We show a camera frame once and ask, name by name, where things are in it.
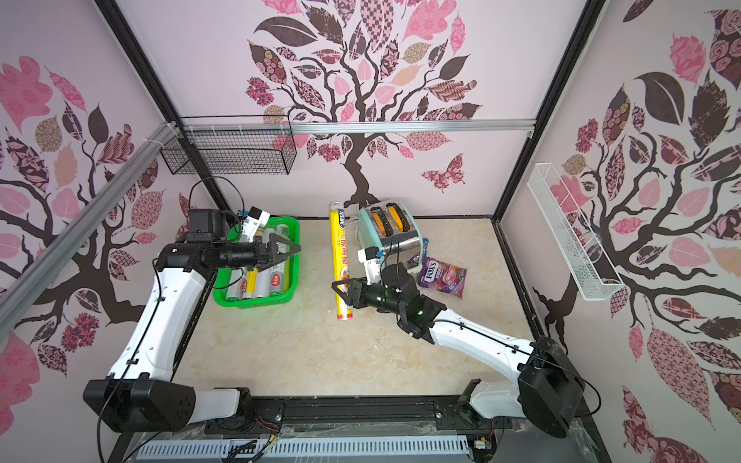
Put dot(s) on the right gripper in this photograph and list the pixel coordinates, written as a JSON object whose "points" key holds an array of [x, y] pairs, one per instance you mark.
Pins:
{"points": [[358, 292]]}

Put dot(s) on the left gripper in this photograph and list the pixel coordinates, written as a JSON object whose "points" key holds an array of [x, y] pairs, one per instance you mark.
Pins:
{"points": [[272, 255]]}

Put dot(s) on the green-label wrap roll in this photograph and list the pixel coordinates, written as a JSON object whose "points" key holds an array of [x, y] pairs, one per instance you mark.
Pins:
{"points": [[278, 272]]}

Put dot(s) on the short yellow wrap roll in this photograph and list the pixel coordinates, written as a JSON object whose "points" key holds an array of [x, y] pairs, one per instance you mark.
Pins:
{"points": [[249, 284]]}

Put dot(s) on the clear white-label wrap roll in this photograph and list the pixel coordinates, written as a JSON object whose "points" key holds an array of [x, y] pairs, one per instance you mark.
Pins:
{"points": [[234, 289]]}

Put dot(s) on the yellow red wrap roll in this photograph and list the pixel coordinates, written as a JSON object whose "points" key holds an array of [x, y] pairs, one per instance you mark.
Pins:
{"points": [[339, 250]]}

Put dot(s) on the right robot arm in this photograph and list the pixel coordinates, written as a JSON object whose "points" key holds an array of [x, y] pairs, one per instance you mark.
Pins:
{"points": [[540, 383]]}

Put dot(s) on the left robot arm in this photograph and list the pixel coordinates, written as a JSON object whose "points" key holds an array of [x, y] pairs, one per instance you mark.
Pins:
{"points": [[184, 275]]}

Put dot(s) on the green plastic basket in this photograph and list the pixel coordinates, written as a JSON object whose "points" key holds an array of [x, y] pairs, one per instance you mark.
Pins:
{"points": [[292, 280]]}

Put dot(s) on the mint green toaster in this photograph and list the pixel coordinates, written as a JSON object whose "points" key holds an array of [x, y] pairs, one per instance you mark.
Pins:
{"points": [[391, 228]]}

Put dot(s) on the purple Fox's candy bag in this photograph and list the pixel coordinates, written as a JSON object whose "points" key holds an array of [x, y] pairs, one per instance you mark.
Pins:
{"points": [[442, 277]]}

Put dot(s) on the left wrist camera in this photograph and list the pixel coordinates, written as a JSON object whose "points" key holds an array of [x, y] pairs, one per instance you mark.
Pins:
{"points": [[250, 222]]}

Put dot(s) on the black wire wall basket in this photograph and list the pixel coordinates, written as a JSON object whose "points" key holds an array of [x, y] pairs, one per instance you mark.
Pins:
{"points": [[264, 147]]}

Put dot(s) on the aluminium rail back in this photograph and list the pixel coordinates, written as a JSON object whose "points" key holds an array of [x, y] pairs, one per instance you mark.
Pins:
{"points": [[376, 127]]}

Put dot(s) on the aluminium rail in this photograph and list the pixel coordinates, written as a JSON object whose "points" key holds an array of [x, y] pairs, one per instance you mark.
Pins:
{"points": [[32, 283], [376, 127]]}

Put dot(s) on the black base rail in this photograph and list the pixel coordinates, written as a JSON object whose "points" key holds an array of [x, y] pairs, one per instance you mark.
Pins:
{"points": [[359, 414]]}

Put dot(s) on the aluminium rail left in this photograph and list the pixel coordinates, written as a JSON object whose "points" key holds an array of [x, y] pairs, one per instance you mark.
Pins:
{"points": [[32, 283]]}

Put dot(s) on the white slotted cable duct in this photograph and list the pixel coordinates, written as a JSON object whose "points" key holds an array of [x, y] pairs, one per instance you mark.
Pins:
{"points": [[302, 449]]}

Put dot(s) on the white wire wall shelf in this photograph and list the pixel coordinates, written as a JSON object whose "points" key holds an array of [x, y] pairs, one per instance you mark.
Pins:
{"points": [[560, 200]]}

